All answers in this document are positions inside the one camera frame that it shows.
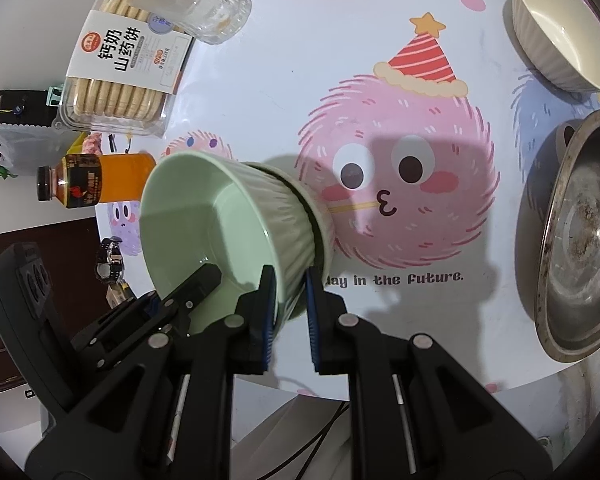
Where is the clear drinking glass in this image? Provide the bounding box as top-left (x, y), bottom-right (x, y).
top-left (135, 0), bottom-right (252, 44)

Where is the large steel bowl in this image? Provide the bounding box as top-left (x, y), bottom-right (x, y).
top-left (534, 110), bottom-right (600, 363)

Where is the orange drink bottle front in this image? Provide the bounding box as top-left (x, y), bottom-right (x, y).
top-left (36, 153), bottom-right (156, 209)

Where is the small pink candy packet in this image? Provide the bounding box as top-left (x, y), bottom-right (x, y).
top-left (81, 132), bottom-right (102, 156)

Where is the green ceramic bowl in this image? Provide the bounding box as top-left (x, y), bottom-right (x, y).
top-left (140, 151), bottom-right (315, 334)
top-left (248, 162), bottom-right (335, 283)

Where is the cream ceramic bowl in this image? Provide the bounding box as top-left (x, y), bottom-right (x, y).
top-left (512, 0), bottom-right (600, 93)

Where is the black wristwatch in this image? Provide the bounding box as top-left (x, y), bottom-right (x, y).
top-left (95, 236), bottom-right (124, 285)

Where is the biscuit box clear plastic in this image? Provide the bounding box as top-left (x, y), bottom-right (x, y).
top-left (58, 0), bottom-right (196, 136)

